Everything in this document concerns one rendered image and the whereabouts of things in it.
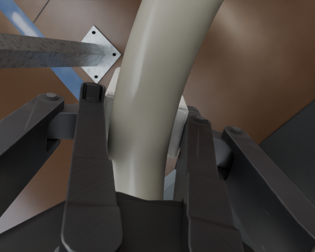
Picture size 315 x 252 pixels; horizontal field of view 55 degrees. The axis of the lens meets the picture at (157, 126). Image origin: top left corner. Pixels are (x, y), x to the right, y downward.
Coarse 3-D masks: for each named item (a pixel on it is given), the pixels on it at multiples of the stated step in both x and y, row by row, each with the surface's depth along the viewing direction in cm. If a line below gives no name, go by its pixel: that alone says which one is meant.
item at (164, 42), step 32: (160, 0) 11; (192, 0) 11; (160, 32) 11; (192, 32) 12; (128, 64) 12; (160, 64) 12; (192, 64) 13; (128, 96) 13; (160, 96) 12; (128, 128) 13; (160, 128) 13; (128, 160) 14; (160, 160) 14; (128, 192) 14; (160, 192) 15
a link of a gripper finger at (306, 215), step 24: (240, 144) 14; (240, 168) 13; (264, 168) 12; (240, 192) 13; (264, 192) 11; (288, 192) 11; (240, 216) 12; (264, 216) 11; (288, 216) 10; (312, 216) 10; (264, 240) 11; (288, 240) 9; (312, 240) 9
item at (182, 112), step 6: (180, 102) 17; (180, 108) 16; (186, 108) 16; (180, 114) 16; (186, 114) 16; (174, 120) 16; (180, 120) 16; (174, 126) 16; (180, 126) 16; (174, 132) 16; (180, 132) 16; (174, 138) 17; (180, 138) 17; (174, 144) 17; (168, 150) 17; (174, 150) 17; (168, 156) 17; (174, 156) 17
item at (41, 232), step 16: (48, 208) 8; (128, 208) 8; (144, 208) 8; (160, 208) 8; (176, 208) 9; (32, 224) 7; (48, 224) 7; (128, 224) 8; (144, 224) 8; (160, 224) 8; (176, 224) 8; (0, 240) 6; (16, 240) 6; (32, 240) 7; (48, 240) 7; (128, 240) 7; (144, 240) 7; (160, 240) 7; (176, 240) 7
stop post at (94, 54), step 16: (0, 32) 95; (96, 32) 147; (0, 48) 89; (16, 48) 95; (32, 48) 102; (48, 48) 110; (64, 48) 120; (80, 48) 131; (96, 48) 145; (112, 48) 146; (0, 64) 94; (16, 64) 100; (32, 64) 107; (48, 64) 115; (64, 64) 125; (80, 64) 136; (96, 64) 150; (112, 64) 148; (96, 80) 152
